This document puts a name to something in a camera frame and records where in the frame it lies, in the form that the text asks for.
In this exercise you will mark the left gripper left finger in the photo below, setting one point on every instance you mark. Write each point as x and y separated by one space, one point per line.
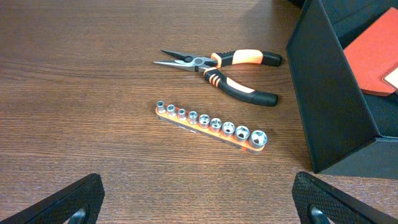
80 202

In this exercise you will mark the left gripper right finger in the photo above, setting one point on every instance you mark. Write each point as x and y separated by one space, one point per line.
318 202

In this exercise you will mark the orange socket bit rail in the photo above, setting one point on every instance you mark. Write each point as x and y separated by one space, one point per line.
238 136

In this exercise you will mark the dark green open box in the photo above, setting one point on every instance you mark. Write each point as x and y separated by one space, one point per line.
348 133

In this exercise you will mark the orange black long-nose pliers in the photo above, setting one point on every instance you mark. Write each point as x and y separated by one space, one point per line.
209 67

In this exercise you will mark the orange scraper wooden handle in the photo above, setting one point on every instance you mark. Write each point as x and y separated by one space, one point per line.
372 56

